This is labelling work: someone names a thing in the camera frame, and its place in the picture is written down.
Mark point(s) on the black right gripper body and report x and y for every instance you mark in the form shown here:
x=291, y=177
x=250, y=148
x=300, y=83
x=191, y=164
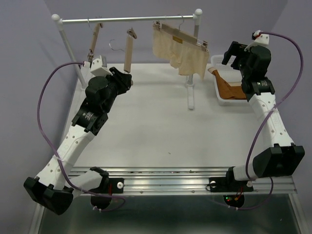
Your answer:
x=244, y=69

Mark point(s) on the beige clip hanger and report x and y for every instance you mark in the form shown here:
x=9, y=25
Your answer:
x=95, y=33
x=181, y=35
x=128, y=51

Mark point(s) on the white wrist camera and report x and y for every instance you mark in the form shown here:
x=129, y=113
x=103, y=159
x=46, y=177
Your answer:
x=99, y=67
x=259, y=39

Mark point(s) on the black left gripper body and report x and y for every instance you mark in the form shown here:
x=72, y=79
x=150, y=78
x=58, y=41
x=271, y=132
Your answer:
x=117, y=85

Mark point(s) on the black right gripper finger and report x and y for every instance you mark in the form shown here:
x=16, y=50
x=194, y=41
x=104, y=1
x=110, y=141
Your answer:
x=235, y=49
x=238, y=62

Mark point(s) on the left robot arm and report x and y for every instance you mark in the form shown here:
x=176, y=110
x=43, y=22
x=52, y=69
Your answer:
x=51, y=187

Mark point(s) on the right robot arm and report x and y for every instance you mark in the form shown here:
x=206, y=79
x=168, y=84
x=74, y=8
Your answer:
x=281, y=155

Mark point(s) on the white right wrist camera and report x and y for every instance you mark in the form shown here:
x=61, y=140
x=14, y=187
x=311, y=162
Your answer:
x=259, y=39

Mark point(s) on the white plastic basket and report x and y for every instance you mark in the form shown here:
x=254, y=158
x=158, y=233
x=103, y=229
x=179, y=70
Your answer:
x=232, y=76

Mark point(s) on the brown orange underwear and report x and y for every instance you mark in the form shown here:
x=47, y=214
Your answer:
x=225, y=90

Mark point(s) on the cream underwear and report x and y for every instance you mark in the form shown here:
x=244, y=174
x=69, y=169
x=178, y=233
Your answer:
x=187, y=58

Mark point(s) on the white clothes rack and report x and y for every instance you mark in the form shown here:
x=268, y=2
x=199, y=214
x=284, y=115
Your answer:
x=60, y=22

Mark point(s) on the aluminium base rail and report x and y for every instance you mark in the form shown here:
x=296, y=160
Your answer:
x=182, y=181

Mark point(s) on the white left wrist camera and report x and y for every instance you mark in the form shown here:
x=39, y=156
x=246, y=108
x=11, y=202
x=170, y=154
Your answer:
x=99, y=67

